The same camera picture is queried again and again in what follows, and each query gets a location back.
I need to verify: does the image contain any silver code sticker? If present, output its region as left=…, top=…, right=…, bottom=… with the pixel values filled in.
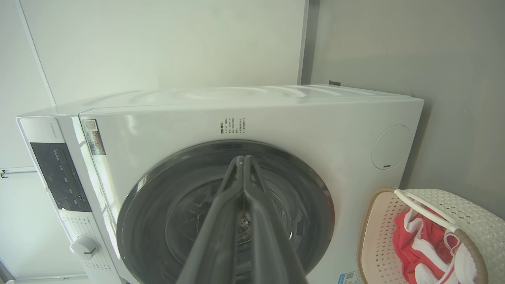
left=81, top=119, right=107, bottom=156

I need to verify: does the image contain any round white filter cover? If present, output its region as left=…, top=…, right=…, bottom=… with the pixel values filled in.
left=371, top=125, right=412, bottom=170

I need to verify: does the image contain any small printed text sticker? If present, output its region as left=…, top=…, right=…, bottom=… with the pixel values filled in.
left=219, top=117, right=247, bottom=135

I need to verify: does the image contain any white washing machine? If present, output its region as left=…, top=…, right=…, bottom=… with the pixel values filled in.
left=16, top=84, right=425, bottom=284

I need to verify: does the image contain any round black washer door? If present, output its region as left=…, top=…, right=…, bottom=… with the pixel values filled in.
left=116, top=140, right=336, bottom=284

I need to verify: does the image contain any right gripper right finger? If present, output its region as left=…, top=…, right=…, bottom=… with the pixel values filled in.
left=237, top=155, right=309, bottom=284

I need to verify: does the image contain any cream perforated laundry basket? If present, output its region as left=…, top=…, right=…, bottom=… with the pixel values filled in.
left=357, top=186, right=505, bottom=284

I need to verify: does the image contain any black washer control display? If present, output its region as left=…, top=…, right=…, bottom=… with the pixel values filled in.
left=30, top=142, right=92, bottom=213

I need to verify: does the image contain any white washer control knob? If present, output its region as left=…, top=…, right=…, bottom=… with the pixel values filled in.
left=70, top=235, right=99, bottom=260

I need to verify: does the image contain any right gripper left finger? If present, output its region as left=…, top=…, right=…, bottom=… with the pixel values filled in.
left=176, top=155, right=245, bottom=284

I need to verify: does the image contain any red and white garment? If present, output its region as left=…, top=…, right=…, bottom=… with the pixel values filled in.
left=392, top=207, right=480, bottom=284

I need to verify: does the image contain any blue energy label sticker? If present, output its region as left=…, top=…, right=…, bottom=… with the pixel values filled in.
left=339, top=271, right=363, bottom=284

